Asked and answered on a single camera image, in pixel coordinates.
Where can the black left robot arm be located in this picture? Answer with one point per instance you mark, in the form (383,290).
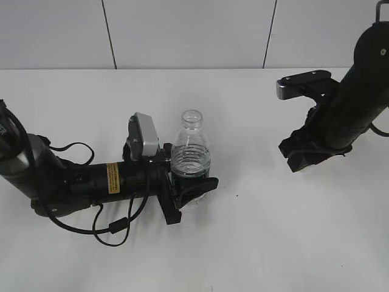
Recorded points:
(57,187)

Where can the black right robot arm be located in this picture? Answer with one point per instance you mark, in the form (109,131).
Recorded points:
(343,110)

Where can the clear plastic water bottle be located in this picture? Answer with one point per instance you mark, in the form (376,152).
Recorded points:
(190,156)

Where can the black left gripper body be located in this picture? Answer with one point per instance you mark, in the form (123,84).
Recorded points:
(161,184)

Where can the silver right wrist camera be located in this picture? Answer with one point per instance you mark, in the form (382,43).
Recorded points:
(305,84)

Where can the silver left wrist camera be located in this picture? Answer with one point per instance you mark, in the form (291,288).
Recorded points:
(142,140)

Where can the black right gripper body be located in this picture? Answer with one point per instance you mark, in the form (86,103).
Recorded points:
(317,113)

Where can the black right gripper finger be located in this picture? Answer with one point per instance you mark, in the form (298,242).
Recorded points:
(299,159)
(299,142)

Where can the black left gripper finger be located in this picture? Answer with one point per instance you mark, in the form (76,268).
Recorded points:
(193,188)

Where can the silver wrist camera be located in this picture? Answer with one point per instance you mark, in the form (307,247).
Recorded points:
(305,84)
(142,140)

